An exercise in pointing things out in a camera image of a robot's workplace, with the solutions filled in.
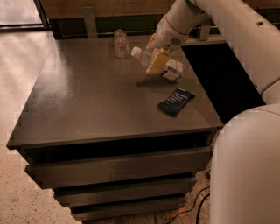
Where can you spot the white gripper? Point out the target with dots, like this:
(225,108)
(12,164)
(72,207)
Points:
(168,36)

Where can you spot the clear plastic water bottle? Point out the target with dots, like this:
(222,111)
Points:
(158,62)

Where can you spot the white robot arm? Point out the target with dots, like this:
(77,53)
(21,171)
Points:
(244,86)

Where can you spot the clear drinking glass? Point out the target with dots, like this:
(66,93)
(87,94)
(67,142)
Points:
(121,44)

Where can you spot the black snack bar wrapper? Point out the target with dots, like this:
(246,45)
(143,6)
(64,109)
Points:
(175,102)

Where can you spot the grey drawer cabinet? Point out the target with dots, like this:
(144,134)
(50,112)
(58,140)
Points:
(87,103)

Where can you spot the top grey drawer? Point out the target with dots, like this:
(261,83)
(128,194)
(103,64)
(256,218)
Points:
(112,169)

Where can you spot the grey drawer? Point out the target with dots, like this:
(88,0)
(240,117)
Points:
(112,169)
(112,193)
(128,207)

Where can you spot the middle grey drawer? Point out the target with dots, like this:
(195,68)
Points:
(112,193)

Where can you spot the bottom grey drawer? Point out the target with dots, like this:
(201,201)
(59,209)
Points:
(128,207)

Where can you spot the left metal bracket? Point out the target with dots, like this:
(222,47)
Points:
(89,20)

